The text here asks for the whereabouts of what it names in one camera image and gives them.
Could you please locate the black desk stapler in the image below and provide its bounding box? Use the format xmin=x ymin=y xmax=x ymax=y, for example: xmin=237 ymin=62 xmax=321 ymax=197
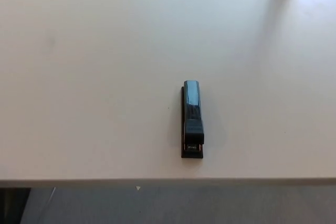
xmin=180 ymin=80 xmax=205 ymax=159

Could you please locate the dark table leg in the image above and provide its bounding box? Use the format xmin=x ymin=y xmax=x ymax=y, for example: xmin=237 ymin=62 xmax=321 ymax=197
xmin=0 ymin=187 xmax=32 ymax=224

